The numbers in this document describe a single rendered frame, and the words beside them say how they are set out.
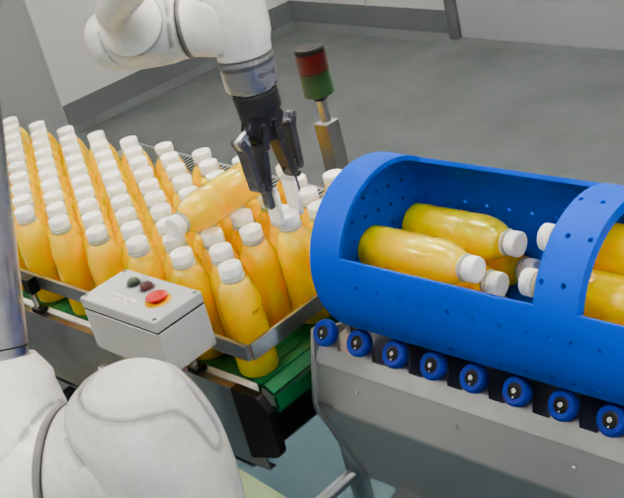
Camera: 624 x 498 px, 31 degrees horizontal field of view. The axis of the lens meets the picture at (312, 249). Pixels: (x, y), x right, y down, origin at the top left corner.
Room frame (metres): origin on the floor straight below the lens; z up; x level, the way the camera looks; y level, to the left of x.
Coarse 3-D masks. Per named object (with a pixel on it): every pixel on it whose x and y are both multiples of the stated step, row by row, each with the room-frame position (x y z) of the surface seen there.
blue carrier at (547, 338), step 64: (384, 192) 1.62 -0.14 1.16; (448, 192) 1.63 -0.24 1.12; (512, 192) 1.52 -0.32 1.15; (576, 192) 1.42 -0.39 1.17; (320, 256) 1.49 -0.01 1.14; (576, 256) 1.20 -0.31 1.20; (384, 320) 1.41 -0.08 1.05; (448, 320) 1.30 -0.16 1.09; (512, 320) 1.22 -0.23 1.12; (576, 320) 1.15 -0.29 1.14; (576, 384) 1.18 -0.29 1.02
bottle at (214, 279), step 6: (234, 258) 1.68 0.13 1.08; (216, 264) 1.67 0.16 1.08; (210, 270) 1.69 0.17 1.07; (216, 270) 1.67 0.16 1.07; (246, 270) 1.69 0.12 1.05; (210, 276) 1.68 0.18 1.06; (216, 276) 1.67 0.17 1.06; (210, 282) 1.68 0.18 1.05; (216, 282) 1.67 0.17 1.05; (210, 288) 1.68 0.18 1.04; (216, 288) 1.67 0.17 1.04; (216, 294) 1.67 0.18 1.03; (216, 300) 1.67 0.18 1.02; (216, 306) 1.68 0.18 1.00; (222, 318) 1.67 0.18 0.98; (222, 324) 1.68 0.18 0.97
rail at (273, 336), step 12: (312, 300) 1.66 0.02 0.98; (300, 312) 1.63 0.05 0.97; (312, 312) 1.65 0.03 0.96; (276, 324) 1.60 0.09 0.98; (288, 324) 1.61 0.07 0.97; (300, 324) 1.63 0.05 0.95; (264, 336) 1.58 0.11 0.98; (276, 336) 1.60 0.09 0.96; (252, 348) 1.56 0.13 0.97; (264, 348) 1.57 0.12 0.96
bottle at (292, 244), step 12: (288, 228) 1.69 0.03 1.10; (300, 228) 1.70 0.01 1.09; (276, 240) 1.71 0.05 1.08; (288, 240) 1.68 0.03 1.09; (300, 240) 1.68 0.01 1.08; (276, 252) 1.71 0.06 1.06; (288, 252) 1.68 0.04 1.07; (300, 252) 1.68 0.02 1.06; (288, 264) 1.68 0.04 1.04; (300, 264) 1.67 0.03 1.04; (288, 276) 1.69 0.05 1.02; (300, 276) 1.68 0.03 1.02; (288, 288) 1.69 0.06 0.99; (300, 288) 1.68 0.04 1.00; (312, 288) 1.68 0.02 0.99; (300, 300) 1.68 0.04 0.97; (324, 312) 1.68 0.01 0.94
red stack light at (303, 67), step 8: (296, 56) 2.15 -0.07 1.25; (312, 56) 2.12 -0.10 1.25; (320, 56) 2.13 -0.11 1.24; (296, 64) 2.15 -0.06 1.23; (304, 64) 2.13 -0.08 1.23; (312, 64) 2.12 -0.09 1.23; (320, 64) 2.13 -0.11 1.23; (328, 64) 2.15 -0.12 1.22; (304, 72) 2.13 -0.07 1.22; (312, 72) 2.13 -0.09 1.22; (320, 72) 2.13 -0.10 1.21
